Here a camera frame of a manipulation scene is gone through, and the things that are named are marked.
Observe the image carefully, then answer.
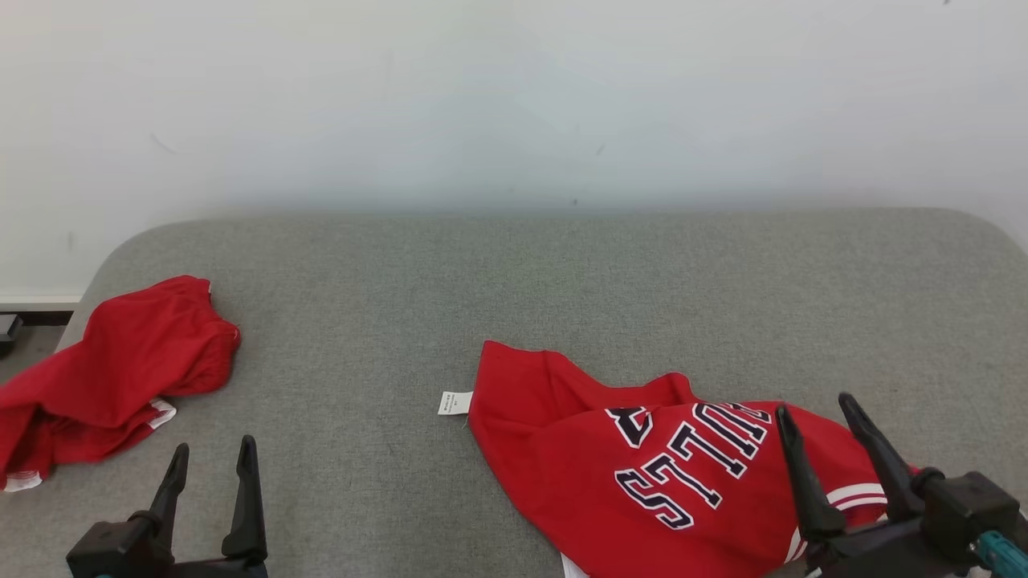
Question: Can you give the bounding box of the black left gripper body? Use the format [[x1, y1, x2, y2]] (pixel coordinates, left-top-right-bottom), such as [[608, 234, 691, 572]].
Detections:
[[153, 554, 270, 578]]

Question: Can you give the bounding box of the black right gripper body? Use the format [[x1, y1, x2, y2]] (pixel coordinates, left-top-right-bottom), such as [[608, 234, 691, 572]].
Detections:
[[803, 520, 993, 578]]

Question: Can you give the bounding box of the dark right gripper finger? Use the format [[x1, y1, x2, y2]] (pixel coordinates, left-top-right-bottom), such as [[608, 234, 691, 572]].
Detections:
[[838, 392, 924, 523], [775, 405, 846, 543]]

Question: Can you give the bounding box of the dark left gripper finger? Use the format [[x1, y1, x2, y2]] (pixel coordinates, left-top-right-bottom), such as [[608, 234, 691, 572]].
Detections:
[[149, 443, 190, 543], [222, 435, 267, 563]]

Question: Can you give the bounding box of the red shorts white stripe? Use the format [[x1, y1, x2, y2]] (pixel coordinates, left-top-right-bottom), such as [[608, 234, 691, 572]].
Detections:
[[0, 275, 242, 492]]

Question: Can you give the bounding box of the red basketball jersey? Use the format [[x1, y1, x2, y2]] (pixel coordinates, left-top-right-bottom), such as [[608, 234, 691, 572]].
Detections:
[[438, 340, 920, 578]]

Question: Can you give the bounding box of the black right cable teal plug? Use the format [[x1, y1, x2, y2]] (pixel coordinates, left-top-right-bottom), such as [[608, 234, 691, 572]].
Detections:
[[976, 530, 1028, 578]]

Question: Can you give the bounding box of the white wall skirting board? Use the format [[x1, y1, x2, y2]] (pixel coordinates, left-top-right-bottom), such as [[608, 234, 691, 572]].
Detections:
[[0, 294, 83, 326]]

